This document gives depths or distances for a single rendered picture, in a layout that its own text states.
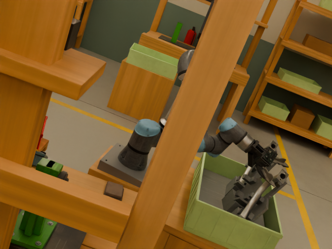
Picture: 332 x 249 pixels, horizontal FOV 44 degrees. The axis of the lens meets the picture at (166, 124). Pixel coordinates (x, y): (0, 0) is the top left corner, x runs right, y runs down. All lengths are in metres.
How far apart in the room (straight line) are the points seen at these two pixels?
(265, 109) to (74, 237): 5.38
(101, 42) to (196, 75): 6.34
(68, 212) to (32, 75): 0.34
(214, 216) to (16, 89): 1.15
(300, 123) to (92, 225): 5.91
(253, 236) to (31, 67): 1.32
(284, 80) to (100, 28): 3.15
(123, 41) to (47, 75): 6.21
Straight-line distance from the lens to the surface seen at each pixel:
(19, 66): 0.94
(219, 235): 1.93
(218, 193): 2.23
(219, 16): 0.88
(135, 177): 1.96
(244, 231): 1.92
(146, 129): 1.95
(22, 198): 1.06
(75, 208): 1.03
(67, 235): 1.48
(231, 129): 1.80
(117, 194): 1.71
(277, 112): 6.64
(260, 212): 1.90
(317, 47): 6.54
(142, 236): 1.09
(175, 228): 1.91
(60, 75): 0.92
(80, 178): 1.79
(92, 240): 1.53
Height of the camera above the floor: 1.84
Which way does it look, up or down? 21 degrees down
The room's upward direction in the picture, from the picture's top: 22 degrees clockwise
